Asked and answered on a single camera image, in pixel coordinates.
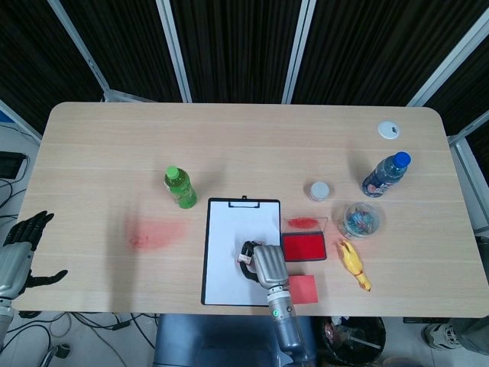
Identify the grey sneaker shoe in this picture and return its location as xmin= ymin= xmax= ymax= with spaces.
xmin=421 ymin=322 xmax=460 ymax=350

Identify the blue drink bottle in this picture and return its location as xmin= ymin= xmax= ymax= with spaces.
xmin=361 ymin=151 xmax=413 ymax=199

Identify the yellow rubber chicken toy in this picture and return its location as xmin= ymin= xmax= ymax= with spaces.
xmin=335 ymin=238 xmax=373 ymax=294

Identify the small jar grey lid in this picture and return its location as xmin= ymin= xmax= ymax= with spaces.
xmin=303 ymin=180 xmax=332 ymax=203

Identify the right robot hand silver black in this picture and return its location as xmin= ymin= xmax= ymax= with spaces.
xmin=238 ymin=239 xmax=290 ymax=294

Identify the green drink bottle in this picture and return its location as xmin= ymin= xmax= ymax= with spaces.
xmin=164 ymin=164 xmax=199 ymax=210

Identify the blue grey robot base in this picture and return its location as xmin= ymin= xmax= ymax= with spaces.
xmin=154 ymin=313 xmax=318 ymax=367

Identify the white partition frame post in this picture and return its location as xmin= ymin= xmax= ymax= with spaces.
xmin=155 ymin=0 xmax=193 ymax=103
xmin=281 ymin=0 xmax=317 ymax=105
xmin=406 ymin=17 xmax=489 ymax=109
xmin=47 ymin=0 xmax=112 ymax=101

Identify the black clipboard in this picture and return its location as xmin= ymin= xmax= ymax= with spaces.
xmin=200 ymin=195 xmax=283 ymax=307

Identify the black caster wheel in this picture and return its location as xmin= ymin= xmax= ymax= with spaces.
xmin=48 ymin=343 xmax=73 ymax=361

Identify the black trash bin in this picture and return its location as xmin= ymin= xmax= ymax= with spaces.
xmin=320 ymin=317 xmax=387 ymax=367

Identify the white paper sheet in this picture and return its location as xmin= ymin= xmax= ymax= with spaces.
xmin=204 ymin=200 xmax=281 ymax=306

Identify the red foam block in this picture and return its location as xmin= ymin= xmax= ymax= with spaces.
xmin=287 ymin=274 xmax=319 ymax=305

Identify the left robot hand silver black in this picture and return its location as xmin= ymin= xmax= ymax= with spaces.
xmin=0 ymin=210 xmax=70 ymax=301

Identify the red ink pad clear lid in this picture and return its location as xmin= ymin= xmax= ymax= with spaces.
xmin=281 ymin=216 xmax=329 ymax=264

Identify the clear cup of paper clips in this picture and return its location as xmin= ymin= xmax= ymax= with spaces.
xmin=336 ymin=202 xmax=384 ymax=240

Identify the black screen device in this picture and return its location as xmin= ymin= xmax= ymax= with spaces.
xmin=0 ymin=151 xmax=30 ymax=181

